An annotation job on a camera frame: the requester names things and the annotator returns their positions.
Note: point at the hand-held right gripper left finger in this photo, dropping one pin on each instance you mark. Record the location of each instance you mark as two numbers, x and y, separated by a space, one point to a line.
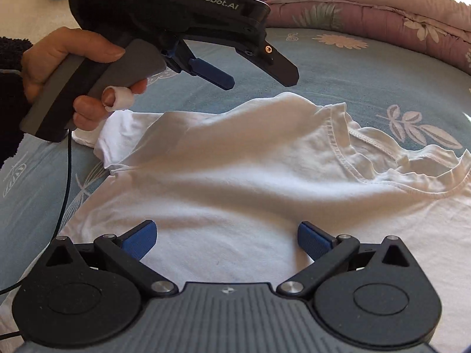
141 237

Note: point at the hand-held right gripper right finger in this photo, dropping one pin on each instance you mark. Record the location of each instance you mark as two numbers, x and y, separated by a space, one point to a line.
312 238

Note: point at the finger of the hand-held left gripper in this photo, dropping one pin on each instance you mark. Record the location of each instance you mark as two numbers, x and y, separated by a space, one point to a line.
279 68
211 73

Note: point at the white long-sleeve shirt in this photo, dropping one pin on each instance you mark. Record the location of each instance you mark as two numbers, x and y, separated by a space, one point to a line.
239 191

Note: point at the person's left hand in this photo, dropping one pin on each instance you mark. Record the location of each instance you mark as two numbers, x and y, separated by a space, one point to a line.
55 51

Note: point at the pink floral quilt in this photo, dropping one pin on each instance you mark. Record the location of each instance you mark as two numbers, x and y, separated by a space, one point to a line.
368 18

